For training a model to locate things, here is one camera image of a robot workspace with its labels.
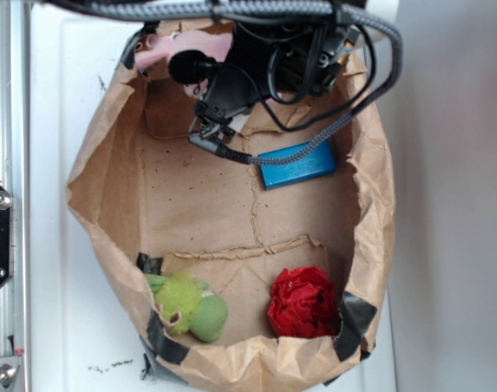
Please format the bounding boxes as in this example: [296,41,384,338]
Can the pink plush bunny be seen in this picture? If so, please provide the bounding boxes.
[134,30,256,109]

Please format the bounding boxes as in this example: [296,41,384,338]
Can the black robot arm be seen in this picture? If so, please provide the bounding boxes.
[217,1,362,105]

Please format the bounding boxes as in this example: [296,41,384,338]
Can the brown paper bag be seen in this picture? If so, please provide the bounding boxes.
[66,20,396,392]

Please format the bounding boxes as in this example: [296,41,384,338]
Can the blue rectangular block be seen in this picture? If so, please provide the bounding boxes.
[260,140,337,189]

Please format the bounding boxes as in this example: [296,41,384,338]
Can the red crumpled paper ball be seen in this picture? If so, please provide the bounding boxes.
[267,266,338,339]

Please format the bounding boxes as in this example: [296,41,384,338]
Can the green plush toy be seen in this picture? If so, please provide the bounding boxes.
[145,272,229,343]

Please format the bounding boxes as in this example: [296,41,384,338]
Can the black foam microphone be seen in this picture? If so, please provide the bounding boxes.
[168,50,217,84]

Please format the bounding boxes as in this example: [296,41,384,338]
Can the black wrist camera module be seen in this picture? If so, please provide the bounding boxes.
[189,65,267,154]

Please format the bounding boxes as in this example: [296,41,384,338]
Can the grey braided cable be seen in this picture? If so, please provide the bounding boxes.
[43,0,403,167]

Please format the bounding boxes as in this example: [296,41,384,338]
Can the aluminium extrusion rail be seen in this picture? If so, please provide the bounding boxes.
[0,1,31,391]

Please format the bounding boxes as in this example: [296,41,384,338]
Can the metal corner bracket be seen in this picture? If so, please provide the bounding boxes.
[0,355,21,392]

